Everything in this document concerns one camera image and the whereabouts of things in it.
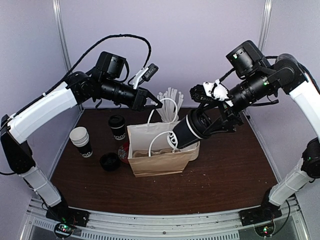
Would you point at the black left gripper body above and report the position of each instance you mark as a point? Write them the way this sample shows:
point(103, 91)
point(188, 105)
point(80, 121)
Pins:
point(138, 98)

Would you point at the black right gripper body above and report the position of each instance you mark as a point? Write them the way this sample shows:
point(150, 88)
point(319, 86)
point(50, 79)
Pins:
point(226, 111)

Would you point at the black white paper cup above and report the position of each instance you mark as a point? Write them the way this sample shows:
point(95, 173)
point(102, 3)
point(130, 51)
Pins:
point(119, 133)
point(181, 137)

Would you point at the brown paper bag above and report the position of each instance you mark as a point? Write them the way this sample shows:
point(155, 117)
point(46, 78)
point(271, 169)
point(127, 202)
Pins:
point(153, 136)

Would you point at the stack of black lids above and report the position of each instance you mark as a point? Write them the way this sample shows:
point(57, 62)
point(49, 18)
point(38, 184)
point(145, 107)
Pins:
point(110, 161)

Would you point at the stack of paper cups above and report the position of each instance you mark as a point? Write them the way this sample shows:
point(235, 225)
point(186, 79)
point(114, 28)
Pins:
point(80, 138)

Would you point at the cardboard cup carrier tray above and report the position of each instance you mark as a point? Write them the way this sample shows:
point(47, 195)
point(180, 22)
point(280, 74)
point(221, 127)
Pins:
point(145, 153)

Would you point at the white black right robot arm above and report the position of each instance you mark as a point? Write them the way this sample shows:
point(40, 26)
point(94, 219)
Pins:
point(282, 102)

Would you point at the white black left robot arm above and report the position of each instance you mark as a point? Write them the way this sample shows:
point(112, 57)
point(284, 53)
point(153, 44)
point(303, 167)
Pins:
point(101, 82)

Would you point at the bundle of white wrapped straws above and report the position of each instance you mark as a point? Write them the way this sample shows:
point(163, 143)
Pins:
point(172, 100)

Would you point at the cream ceramic mug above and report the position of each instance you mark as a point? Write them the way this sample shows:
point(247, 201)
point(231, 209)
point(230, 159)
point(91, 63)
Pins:
point(195, 151)

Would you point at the red floral plate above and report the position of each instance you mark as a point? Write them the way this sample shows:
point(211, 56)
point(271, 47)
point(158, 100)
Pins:
point(123, 152)

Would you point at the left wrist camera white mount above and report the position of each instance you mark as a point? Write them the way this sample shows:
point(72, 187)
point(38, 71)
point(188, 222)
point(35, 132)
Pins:
point(144, 75)

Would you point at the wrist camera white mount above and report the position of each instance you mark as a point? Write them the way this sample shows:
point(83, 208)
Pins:
point(209, 92)
point(144, 75)

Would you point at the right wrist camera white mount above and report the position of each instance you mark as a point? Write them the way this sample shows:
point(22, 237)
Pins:
point(209, 92)

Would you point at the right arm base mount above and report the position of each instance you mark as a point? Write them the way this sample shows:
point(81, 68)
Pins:
point(262, 217)

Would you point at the aluminium front rail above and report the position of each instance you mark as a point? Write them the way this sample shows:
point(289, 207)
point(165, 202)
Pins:
point(223, 225)

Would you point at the right aluminium wall post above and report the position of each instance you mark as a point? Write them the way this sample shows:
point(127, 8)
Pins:
point(265, 24)

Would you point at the aluminium wall post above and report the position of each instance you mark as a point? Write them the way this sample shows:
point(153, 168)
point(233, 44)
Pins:
point(265, 24)
point(61, 33)

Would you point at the left aluminium wall post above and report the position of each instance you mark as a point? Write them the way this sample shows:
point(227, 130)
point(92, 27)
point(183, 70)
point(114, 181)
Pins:
point(61, 33)

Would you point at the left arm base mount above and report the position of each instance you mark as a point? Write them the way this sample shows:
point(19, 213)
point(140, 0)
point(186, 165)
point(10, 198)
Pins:
point(68, 219)

